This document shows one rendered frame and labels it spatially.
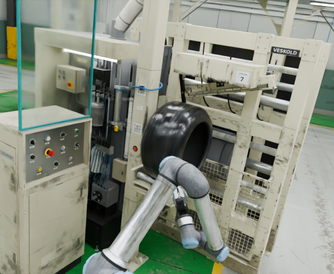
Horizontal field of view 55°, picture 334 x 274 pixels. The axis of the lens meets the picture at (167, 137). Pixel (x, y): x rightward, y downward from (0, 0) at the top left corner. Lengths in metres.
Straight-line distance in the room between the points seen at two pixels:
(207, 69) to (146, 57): 0.43
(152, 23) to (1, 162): 1.31
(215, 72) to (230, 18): 8.95
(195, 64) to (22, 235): 1.63
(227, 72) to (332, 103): 9.33
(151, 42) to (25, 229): 1.47
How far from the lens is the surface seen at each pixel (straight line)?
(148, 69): 2.24
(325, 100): 11.38
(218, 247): 1.88
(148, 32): 2.24
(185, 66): 2.38
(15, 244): 2.47
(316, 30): 11.24
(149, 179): 2.31
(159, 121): 2.06
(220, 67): 2.26
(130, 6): 2.71
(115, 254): 1.60
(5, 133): 2.17
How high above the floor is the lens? 1.94
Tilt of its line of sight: 19 degrees down
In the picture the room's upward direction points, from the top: 8 degrees clockwise
